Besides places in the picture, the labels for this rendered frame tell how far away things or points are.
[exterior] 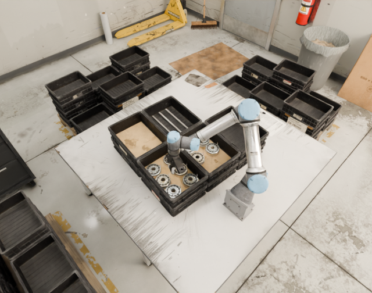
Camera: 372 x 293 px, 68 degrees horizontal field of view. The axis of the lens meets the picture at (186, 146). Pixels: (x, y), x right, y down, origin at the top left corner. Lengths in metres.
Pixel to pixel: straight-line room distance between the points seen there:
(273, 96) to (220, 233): 1.96
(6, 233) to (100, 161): 0.81
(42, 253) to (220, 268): 1.28
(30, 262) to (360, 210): 2.86
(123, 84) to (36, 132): 1.21
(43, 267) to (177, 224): 1.00
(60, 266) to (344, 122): 3.41
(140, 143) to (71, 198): 1.14
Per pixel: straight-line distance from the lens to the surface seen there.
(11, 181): 3.01
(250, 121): 1.55
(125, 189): 2.01
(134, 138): 2.12
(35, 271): 2.31
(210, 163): 1.94
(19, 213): 2.45
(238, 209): 1.82
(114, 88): 3.20
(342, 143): 3.65
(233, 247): 1.81
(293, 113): 2.95
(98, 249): 2.63
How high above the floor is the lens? 2.37
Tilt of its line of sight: 49 degrees down
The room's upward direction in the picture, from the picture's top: straight up
